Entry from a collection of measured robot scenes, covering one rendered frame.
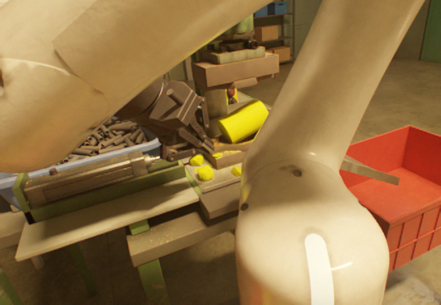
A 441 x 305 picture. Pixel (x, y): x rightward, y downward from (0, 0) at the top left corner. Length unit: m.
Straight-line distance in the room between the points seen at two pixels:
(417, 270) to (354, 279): 1.68
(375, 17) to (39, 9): 0.28
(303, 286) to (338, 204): 0.08
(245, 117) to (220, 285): 1.20
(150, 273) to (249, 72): 0.43
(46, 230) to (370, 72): 0.57
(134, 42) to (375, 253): 0.22
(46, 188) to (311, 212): 0.50
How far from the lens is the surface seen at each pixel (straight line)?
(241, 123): 0.65
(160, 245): 0.57
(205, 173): 0.62
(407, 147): 1.58
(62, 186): 0.63
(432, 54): 6.71
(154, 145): 0.72
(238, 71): 0.60
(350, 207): 0.28
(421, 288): 1.84
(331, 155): 0.37
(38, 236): 0.62
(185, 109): 0.36
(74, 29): 0.18
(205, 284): 1.72
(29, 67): 0.20
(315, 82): 0.34
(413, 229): 1.05
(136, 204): 0.60
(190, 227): 0.59
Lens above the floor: 1.34
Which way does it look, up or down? 25 degrees down
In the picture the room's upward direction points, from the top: 6 degrees counter-clockwise
